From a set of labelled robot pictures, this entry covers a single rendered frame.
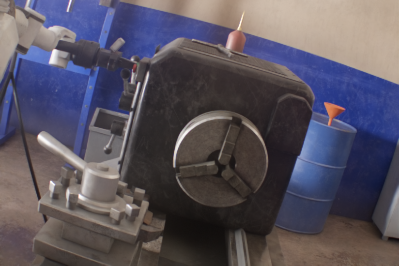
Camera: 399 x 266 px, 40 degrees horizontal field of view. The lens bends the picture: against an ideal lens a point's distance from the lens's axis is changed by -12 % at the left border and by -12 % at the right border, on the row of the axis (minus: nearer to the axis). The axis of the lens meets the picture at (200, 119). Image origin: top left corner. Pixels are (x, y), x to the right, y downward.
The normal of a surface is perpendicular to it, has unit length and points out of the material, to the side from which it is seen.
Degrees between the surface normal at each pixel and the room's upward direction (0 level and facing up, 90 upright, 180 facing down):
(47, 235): 0
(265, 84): 90
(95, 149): 90
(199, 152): 90
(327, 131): 90
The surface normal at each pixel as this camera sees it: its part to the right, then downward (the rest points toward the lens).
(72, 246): 0.26, -0.95
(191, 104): -0.01, 0.18
